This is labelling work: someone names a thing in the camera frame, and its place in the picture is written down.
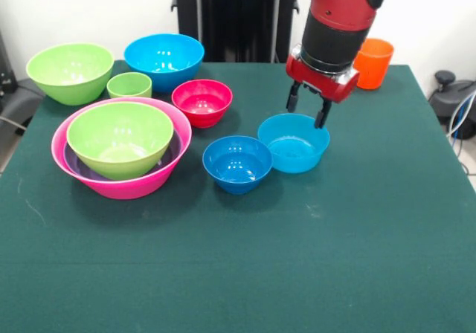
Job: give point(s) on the turquoise bowl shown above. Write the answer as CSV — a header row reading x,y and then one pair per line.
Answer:
x,y
297,151

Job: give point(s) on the red small bowl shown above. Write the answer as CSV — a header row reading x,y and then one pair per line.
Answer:
x,y
202,102

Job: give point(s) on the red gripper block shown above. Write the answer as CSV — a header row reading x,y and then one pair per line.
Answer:
x,y
323,86

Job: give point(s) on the lime green large bowl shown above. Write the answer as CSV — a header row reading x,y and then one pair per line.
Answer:
x,y
70,73
119,139

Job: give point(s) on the orange cup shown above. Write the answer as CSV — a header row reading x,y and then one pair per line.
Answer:
x,y
376,69

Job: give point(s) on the lime green small cup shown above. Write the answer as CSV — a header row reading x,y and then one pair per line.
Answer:
x,y
129,84

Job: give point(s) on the pink large bowl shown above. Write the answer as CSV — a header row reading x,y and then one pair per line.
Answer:
x,y
126,191

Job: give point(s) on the dark green table cloth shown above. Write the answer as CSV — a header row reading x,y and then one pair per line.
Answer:
x,y
238,255

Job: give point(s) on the purple shallow bowl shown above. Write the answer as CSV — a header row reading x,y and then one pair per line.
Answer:
x,y
172,154

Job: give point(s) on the blue large bowl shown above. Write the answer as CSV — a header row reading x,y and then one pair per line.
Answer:
x,y
163,61

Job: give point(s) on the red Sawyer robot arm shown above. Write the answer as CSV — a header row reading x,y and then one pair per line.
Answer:
x,y
334,24

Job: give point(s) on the dark blue small bowl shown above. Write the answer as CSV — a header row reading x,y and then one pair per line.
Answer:
x,y
237,165

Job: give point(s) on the black stand base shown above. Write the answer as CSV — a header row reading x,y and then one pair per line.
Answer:
x,y
18,99
451,99

